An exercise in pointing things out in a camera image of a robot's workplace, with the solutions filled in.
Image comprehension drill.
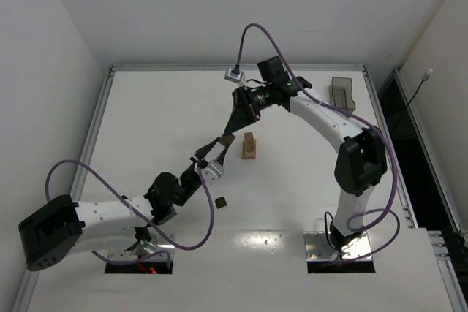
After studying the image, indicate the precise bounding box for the medium brown wood block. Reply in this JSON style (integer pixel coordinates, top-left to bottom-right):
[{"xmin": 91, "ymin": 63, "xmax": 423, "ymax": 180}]
[{"xmin": 244, "ymin": 132, "xmax": 255, "ymax": 153}]

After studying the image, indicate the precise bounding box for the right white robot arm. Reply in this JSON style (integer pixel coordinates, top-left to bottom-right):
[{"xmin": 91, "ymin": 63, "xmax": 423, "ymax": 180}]
[{"xmin": 224, "ymin": 56, "xmax": 387, "ymax": 251}]

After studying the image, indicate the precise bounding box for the dark transparent plastic bin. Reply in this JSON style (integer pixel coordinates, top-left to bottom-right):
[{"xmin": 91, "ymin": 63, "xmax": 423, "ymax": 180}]
[{"xmin": 329, "ymin": 77, "xmax": 356, "ymax": 113}]

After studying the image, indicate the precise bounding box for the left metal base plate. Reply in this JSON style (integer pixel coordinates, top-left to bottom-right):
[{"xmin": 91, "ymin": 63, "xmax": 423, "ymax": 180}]
[{"xmin": 107, "ymin": 231, "xmax": 175, "ymax": 262}]

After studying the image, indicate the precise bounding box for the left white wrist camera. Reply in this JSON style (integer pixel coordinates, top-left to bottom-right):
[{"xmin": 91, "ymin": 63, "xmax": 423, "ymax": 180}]
[{"xmin": 202, "ymin": 160, "xmax": 224, "ymax": 183}]

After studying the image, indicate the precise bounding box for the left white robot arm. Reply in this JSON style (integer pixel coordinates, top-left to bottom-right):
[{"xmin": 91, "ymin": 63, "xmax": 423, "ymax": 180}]
[{"xmin": 18, "ymin": 134, "xmax": 235, "ymax": 272}]

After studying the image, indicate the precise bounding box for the metal base plate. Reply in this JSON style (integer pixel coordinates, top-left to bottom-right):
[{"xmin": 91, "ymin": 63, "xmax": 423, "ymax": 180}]
[
  {"xmin": 303, "ymin": 231, "xmax": 372, "ymax": 263},
  {"xmin": 107, "ymin": 231, "xmax": 175, "ymax": 262}
]

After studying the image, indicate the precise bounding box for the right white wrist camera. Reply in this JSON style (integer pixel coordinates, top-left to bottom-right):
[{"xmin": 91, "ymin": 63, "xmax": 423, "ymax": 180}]
[{"xmin": 224, "ymin": 68, "xmax": 244, "ymax": 84}]

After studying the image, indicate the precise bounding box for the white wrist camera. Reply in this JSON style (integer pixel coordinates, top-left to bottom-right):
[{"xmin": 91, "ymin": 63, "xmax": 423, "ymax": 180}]
[
  {"xmin": 224, "ymin": 68, "xmax": 244, "ymax": 84},
  {"xmin": 202, "ymin": 160, "xmax": 224, "ymax": 183}
]

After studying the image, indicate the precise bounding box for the dark arch wood block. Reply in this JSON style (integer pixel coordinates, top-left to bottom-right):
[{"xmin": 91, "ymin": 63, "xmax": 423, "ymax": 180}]
[{"xmin": 219, "ymin": 134, "xmax": 235, "ymax": 147}]

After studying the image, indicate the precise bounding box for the black base cable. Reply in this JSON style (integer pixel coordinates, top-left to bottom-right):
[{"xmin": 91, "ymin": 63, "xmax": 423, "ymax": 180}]
[{"xmin": 323, "ymin": 209, "xmax": 336, "ymax": 251}]

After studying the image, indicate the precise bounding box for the light long wood block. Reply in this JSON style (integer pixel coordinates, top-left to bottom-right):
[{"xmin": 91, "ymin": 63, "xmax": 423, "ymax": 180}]
[
  {"xmin": 250, "ymin": 140, "xmax": 257, "ymax": 159},
  {"xmin": 242, "ymin": 143, "xmax": 250, "ymax": 159}
]

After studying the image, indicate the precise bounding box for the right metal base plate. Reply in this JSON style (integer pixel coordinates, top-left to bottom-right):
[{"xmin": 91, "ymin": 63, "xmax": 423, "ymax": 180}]
[{"xmin": 303, "ymin": 231, "xmax": 372, "ymax": 263}]

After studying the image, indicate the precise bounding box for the black wall cable white plug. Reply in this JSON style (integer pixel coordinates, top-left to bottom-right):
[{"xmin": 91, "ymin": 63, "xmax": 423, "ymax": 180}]
[{"xmin": 407, "ymin": 68, "xmax": 434, "ymax": 107}]

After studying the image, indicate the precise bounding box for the small dark wood block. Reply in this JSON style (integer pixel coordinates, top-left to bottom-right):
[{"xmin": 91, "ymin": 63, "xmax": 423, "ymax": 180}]
[{"xmin": 214, "ymin": 197, "xmax": 227, "ymax": 209}]

